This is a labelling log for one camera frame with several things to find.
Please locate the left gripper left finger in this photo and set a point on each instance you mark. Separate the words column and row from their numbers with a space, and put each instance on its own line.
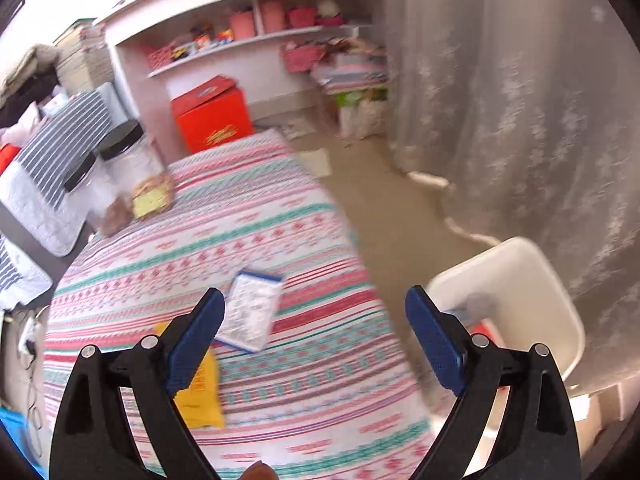
column 92, row 438

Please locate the yellow snack wrapper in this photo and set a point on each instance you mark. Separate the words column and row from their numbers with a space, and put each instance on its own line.
column 199, row 404

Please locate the blue white small packet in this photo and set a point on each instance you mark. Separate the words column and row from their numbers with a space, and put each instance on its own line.
column 250, row 306

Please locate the white trash bin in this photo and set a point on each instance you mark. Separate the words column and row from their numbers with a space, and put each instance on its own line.
column 512, row 417

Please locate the patterned striped tablecloth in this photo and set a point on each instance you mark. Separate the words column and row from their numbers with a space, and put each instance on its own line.
column 312, row 380

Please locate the black-lid jar with snacks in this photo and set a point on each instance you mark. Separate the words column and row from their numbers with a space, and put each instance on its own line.
column 135, row 165

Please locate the grey sofa with striped cover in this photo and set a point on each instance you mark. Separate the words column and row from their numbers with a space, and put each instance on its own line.
column 34, row 205

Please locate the red cardboard box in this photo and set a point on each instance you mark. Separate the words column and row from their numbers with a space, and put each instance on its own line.
column 212, row 114

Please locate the white paper on floor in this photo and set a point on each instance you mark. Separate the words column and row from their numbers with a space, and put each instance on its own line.
column 316, row 162

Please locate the grey floral lace curtain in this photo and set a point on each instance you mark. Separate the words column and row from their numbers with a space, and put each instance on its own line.
column 529, row 109

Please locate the stack of papers and books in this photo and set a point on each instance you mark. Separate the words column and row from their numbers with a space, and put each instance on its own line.
column 350, row 64

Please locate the pink basket lower shelf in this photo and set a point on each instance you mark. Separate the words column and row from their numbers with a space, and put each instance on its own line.
column 301, row 58

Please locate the white bookshelf unit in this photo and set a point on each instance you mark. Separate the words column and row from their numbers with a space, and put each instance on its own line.
column 161, row 49

